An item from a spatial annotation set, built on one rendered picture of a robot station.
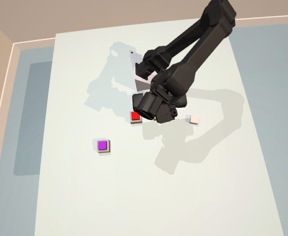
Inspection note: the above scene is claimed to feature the red button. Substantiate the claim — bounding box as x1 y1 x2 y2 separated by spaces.
130 111 142 124

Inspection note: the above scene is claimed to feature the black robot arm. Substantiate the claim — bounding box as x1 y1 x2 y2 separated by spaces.
135 0 237 123

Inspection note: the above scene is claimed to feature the purple button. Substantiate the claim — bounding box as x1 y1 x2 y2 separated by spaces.
97 140 110 153

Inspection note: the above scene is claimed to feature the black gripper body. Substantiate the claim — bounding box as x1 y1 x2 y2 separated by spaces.
132 93 187 112

